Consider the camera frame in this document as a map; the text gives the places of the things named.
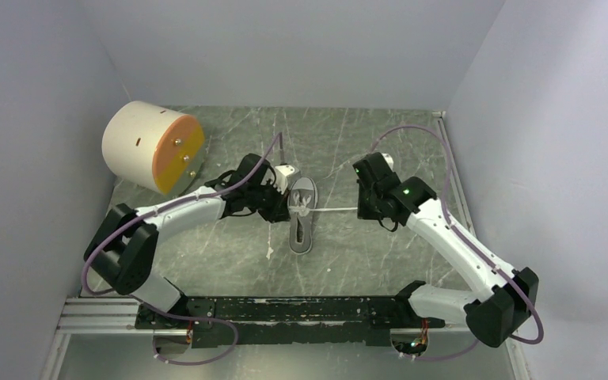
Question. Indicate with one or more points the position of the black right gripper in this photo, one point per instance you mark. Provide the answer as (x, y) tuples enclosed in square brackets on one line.
[(363, 212)]

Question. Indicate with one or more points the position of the grey canvas sneaker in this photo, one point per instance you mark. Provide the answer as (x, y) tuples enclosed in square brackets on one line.
[(301, 227)]

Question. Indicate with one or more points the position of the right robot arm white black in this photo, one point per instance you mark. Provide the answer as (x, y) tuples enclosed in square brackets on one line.
[(500, 297)]

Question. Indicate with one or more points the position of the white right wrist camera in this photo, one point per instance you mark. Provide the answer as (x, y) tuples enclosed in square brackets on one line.
[(389, 160)]

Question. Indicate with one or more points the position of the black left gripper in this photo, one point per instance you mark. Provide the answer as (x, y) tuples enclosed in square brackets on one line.
[(279, 213)]

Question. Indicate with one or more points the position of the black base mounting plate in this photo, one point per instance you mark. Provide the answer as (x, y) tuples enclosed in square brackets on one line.
[(303, 320)]

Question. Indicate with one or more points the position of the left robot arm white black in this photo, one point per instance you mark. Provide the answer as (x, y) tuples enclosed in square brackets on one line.
[(123, 249)]

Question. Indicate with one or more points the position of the aluminium frame rail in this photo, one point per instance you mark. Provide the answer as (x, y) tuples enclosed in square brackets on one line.
[(117, 317)]

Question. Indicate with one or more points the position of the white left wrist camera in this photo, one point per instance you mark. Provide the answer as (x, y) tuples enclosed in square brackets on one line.
[(285, 176)]

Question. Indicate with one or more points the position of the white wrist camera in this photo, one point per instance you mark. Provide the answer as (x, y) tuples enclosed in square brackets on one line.
[(389, 160), (285, 176)]

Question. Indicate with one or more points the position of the cream cylinder with orange face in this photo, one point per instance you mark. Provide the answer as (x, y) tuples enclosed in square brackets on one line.
[(154, 147)]

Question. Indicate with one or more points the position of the white shoelace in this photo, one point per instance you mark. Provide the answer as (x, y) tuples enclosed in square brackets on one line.
[(325, 211)]

